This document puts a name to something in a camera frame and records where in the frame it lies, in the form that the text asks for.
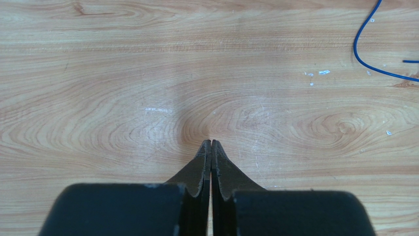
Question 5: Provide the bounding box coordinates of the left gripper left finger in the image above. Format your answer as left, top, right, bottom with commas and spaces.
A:
166, 140, 211, 236

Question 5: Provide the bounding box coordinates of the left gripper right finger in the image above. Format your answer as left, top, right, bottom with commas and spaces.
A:
211, 140, 266, 236

